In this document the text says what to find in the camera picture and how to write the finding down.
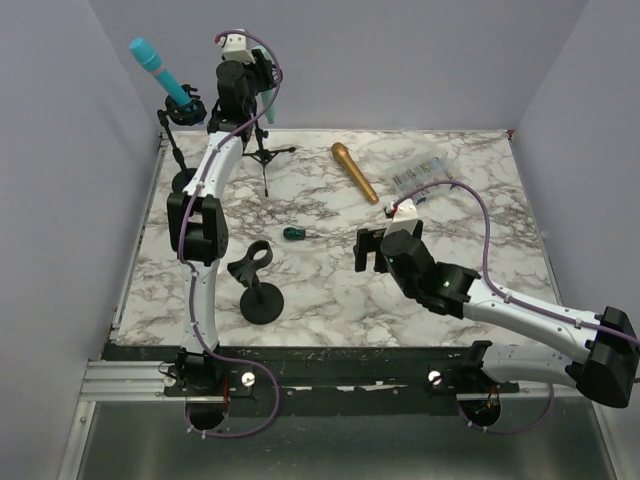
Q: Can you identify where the mint green microphone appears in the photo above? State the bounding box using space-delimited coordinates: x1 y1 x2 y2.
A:
254 46 278 124

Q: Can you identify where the gold microphone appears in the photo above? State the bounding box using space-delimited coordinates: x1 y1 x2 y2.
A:
331 142 379 204

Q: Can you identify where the black clip microphone stand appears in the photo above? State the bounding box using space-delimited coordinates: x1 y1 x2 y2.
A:
227 240 284 325

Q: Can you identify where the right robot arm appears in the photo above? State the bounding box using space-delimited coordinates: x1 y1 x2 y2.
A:
353 229 639 408

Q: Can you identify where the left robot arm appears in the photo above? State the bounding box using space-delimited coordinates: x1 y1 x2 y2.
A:
167 47 279 395

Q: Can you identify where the black round base stand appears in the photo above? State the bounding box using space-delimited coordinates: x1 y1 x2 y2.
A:
156 83 206 194

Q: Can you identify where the black tripod microphone stand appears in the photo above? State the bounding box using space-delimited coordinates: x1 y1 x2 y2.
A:
243 123 297 198

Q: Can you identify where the blue microphone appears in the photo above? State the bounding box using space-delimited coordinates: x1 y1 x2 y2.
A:
129 37 207 126

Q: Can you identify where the clear plastic screw box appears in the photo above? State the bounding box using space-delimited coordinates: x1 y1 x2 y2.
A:
386 153 461 205

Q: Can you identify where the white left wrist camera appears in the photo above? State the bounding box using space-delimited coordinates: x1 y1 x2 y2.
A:
214 34 254 64

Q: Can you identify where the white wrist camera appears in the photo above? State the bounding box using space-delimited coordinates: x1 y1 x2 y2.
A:
214 34 254 64
383 198 423 238

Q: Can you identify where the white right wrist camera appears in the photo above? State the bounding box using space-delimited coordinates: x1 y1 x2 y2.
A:
383 198 423 238

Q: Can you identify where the green handled screwdriver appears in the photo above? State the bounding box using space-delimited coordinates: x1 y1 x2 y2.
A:
282 227 312 241

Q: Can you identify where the black front table rail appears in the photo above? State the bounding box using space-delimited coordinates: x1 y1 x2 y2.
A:
103 341 519 417

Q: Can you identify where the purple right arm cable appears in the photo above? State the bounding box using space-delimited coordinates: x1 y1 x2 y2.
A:
387 179 640 346

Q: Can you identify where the aluminium table frame rail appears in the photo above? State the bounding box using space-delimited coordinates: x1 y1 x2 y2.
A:
79 133 168 402

